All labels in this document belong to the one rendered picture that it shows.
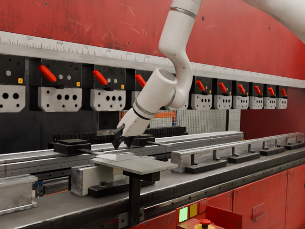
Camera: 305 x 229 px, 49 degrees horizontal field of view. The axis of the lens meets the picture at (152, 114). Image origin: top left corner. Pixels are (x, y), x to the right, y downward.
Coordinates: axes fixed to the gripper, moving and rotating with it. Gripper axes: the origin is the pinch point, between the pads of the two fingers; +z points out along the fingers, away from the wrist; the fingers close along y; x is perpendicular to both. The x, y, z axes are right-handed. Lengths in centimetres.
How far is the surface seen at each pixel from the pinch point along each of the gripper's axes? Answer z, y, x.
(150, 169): -6.7, 3.9, 17.7
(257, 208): 31, -101, 34
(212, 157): 15, -71, 4
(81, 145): 20.2, -0.6, -17.6
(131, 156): 2.8, -3.1, 4.5
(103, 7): -33.6, 6.2, -35.0
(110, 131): 3.4, -2.0, -9.2
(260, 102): -9, -121, -14
